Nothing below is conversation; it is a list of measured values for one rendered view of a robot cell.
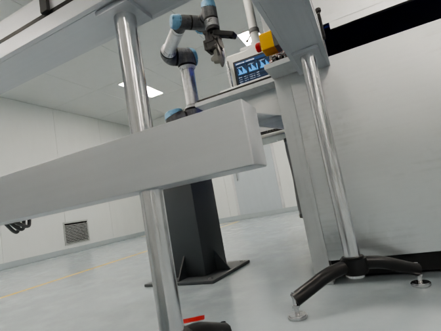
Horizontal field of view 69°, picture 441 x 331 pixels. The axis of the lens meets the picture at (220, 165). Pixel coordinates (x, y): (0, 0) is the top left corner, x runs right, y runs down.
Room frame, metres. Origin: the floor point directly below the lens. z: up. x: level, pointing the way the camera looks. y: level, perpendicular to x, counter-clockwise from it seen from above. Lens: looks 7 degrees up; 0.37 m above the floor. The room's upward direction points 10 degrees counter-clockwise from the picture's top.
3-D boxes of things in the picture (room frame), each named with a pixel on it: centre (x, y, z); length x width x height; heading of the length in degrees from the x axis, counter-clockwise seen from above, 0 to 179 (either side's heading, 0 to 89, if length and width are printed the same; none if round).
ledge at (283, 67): (1.22, -0.33, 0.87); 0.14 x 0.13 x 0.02; 66
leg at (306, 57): (1.06, -0.37, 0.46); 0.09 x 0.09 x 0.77; 66
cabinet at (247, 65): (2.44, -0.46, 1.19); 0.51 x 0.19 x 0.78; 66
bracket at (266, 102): (1.48, -0.18, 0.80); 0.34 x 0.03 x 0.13; 66
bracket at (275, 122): (1.94, -0.38, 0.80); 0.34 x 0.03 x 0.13; 66
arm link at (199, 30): (1.62, -0.03, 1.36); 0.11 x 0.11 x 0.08; 23
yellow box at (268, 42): (1.25, -0.29, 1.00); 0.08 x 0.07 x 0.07; 66
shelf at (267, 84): (1.71, -0.29, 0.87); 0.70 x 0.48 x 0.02; 156
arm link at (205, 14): (1.54, -0.08, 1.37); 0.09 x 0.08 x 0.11; 23
